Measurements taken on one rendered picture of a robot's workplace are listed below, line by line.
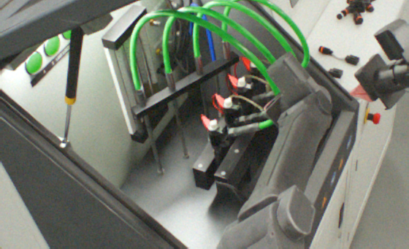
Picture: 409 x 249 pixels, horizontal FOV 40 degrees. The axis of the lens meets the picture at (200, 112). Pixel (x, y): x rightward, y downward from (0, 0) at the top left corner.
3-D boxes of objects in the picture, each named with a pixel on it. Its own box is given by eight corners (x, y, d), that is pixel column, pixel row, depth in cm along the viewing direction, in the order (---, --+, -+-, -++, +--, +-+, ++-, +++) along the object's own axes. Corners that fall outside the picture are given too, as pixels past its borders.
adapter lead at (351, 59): (359, 61, 163) (360, 56, 162) (356, 66, 162) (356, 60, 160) (320, 49, 169) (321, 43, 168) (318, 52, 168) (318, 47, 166)
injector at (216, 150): (231, 188, 148) (224, 133, 133) (214, 182, 150) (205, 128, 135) (236, 180, 149) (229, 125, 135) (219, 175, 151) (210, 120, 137)
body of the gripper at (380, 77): (371, 55, 117) (398, 43, 111) (399, 93, 118) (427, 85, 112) (354, 71, 114) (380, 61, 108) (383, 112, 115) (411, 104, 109)
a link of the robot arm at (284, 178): (238, 287, 65) (313, 247, 61) (207, 250, 65) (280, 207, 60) (294, 139, 104) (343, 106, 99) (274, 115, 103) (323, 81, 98)
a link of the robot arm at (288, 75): (289, 142, 99) (329, 116, 95) (247, 92, 98) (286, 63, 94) (299, 117, 110) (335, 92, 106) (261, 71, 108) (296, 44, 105)
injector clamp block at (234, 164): (232, 215, 149) (227, 178, 139) (199, 202, 153) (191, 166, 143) (281, 126, 169) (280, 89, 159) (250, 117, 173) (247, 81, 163)
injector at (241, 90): (256, 145, 157) (252, 90, 142) (239, 140, 159) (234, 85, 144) (260, 139, 159) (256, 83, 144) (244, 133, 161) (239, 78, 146)
